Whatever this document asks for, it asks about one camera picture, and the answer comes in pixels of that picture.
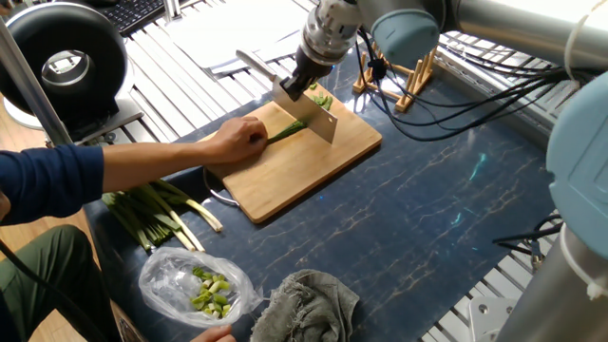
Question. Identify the wooden cutting board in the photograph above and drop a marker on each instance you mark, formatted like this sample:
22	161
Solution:
294	166

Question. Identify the person's left forearm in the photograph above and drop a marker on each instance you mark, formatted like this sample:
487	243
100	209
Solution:
154	166

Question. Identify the steel cleaver knife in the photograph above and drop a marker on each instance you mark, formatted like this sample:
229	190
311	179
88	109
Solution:
313	116

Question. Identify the person's left hand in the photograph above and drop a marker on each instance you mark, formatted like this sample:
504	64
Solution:
235	140

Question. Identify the green trousers leg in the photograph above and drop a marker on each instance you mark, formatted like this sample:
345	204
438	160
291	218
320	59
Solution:
47	285

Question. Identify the long green scallion leaves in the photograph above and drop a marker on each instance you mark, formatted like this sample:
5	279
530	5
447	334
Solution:
287	132

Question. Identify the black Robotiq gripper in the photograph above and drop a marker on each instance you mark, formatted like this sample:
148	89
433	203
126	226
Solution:
311	69

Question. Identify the aluminium frame post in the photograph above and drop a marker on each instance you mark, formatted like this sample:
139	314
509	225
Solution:
31	90

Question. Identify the chopped scallion pieces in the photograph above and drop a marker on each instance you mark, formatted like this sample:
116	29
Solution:
323	100
214	299

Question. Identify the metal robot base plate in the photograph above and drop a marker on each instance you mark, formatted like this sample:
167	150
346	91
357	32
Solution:
489	316

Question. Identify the dark blue shirt sleeve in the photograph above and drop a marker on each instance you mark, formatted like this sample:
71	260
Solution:
47	183

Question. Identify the clear plastic bag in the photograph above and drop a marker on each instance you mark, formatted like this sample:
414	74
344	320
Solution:
166	285

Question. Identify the scallion stalk with white end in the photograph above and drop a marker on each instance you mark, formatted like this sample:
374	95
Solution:
190	236
204	214
183	237

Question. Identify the black computer keyboard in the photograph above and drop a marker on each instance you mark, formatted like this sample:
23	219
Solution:
133	14

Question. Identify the wooden peg rack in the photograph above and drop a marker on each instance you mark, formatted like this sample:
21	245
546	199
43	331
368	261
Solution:
413	85

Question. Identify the person's right hand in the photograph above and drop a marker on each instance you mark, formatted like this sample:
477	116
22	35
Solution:
214	335

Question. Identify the grey-green cloth rag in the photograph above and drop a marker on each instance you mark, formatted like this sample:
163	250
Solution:
309	309

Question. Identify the white paper sheets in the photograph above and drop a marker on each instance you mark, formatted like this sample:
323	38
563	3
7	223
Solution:
228	33

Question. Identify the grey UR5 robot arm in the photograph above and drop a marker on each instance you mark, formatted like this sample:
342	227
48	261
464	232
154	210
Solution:
570	157

